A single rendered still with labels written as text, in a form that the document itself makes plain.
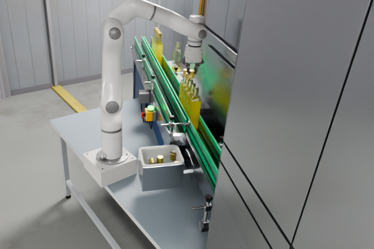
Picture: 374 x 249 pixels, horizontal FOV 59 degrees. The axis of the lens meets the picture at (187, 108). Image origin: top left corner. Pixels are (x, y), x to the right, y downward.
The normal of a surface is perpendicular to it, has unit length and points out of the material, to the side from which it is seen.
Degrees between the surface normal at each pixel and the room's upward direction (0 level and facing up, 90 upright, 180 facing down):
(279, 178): 90
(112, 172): 90
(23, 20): 90
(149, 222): 0
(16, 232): 0
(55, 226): 0
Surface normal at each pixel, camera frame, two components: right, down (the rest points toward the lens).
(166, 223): 0.08, -0.88
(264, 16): -0.96, 0.04
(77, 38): 0.64, 0.40
